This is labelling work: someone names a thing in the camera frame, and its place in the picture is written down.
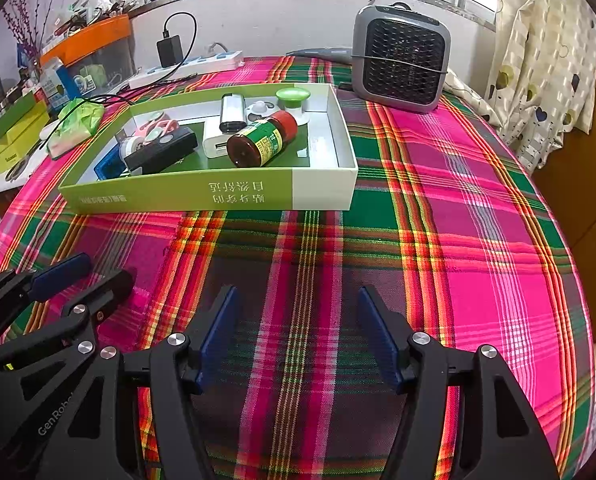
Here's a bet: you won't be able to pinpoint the pile of assorted clutter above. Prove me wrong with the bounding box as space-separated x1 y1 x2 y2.
48 0 144 36

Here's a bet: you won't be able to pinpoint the black charger cable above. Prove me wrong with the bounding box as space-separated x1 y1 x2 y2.
90 11 199 106

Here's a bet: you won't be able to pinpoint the storage bin with orange lid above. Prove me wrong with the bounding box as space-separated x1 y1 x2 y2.
40 14 135 96

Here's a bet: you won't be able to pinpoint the pink green plaid blanket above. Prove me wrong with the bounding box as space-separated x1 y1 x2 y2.
0 55 596 480

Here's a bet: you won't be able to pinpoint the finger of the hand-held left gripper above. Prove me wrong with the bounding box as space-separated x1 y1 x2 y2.
0 253 92 343
0 268 137 407

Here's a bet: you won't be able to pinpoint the green tissue pack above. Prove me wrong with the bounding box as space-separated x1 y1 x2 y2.
45 99 105 160

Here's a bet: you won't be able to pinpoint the black charger plug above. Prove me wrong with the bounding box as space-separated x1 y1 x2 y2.
157 35 183 67

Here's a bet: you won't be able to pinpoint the brown wooden wardrobe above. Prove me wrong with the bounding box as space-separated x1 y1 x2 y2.
532 10 596 361

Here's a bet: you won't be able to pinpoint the pink oval case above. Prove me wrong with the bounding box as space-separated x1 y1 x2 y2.
133 119 179 146

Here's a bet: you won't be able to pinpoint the green mushroom lamp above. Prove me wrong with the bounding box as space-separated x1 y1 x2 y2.
276 86 311 126

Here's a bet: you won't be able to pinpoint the purple flower branches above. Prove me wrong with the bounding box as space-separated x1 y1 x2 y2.
3 0 69 56

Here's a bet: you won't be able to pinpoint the brown jar with red lid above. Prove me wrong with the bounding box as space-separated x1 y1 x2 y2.
226 110 299 168

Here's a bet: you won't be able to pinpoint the grey scissors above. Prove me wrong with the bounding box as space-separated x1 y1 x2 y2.
5 152 36 181

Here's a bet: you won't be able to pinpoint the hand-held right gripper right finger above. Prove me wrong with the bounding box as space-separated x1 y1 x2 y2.
356 286 561 480

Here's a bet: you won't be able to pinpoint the yellow-green cardboard box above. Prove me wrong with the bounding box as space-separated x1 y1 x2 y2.
0 102 51 173

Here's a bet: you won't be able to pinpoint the green and white cardboard box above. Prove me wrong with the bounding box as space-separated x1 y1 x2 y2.
58 82 359 215

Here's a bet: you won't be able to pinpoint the grey space heater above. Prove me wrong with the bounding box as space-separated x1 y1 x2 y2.
352 2 452 113

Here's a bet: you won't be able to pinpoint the cream patterned curtain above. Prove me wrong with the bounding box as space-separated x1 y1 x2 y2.
485 0 596 168

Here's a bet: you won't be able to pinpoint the white panda figure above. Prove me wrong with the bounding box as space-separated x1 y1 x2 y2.
245 100 279 126

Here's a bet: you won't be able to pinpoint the blue and white carton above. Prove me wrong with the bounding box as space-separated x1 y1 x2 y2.
40 57 69 108

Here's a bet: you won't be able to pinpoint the white printed bedding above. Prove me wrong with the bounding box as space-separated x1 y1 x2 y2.
443 72 503 136

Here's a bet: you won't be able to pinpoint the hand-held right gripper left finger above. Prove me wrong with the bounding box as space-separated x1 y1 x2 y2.
53 285 240 480

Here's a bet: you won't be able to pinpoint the white power strip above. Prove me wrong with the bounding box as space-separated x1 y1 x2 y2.
128 50 245 88

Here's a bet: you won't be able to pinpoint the black rectangular device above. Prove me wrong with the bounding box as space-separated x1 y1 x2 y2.
124 126 199 176

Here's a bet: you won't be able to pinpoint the white charger adapter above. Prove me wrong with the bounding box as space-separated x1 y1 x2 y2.
203 117 239 158

